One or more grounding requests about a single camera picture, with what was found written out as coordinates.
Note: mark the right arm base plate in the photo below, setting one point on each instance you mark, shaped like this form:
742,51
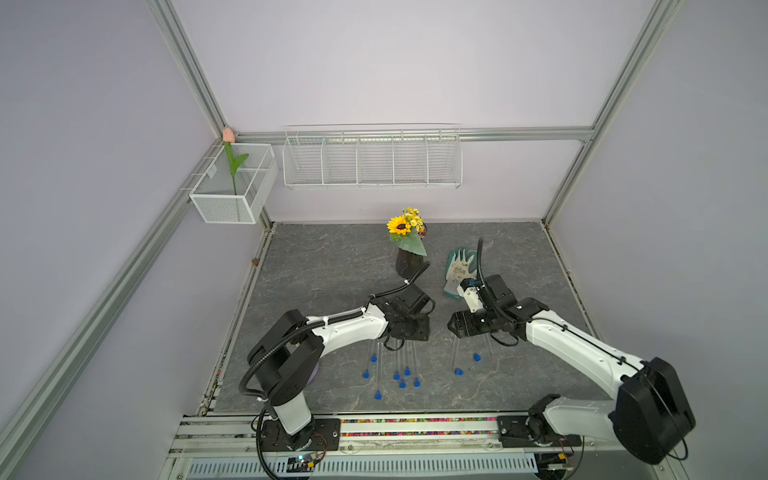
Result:
523,430

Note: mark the white mesh wall basket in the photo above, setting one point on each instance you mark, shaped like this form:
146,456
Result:
212,194

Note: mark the white wire wall shelf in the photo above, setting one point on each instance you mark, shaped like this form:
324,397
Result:
370,156

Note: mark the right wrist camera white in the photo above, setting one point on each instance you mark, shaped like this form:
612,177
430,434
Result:
471,297

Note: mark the pink artificial tulip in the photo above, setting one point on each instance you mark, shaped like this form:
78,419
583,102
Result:
234,161

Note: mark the white vented cable duct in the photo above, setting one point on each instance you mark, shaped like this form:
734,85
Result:
341,466

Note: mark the green white work glove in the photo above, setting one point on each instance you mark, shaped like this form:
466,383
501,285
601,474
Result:
461,265

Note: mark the green circuit board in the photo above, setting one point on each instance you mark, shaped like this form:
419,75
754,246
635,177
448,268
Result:
300,464

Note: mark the dark glass flower vase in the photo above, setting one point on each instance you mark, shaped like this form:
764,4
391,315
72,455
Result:
407,263

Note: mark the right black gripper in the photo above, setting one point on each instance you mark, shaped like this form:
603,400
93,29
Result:
461,325

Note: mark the yellow sunflower bouquet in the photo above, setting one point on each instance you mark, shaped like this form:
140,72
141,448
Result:
407,231

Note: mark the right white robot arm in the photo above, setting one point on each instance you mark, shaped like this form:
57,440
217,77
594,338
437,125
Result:
646,409

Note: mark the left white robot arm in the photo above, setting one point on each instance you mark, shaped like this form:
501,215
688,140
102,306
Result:
281,363

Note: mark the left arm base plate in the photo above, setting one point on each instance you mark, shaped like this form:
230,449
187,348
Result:
321,434

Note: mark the clear test tube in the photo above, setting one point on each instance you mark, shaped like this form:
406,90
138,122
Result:
414,365

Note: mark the purple scoop pink handle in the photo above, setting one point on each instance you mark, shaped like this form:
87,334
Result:
314,374

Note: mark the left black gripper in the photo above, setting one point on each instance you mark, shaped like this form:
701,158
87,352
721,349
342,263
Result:
423,329

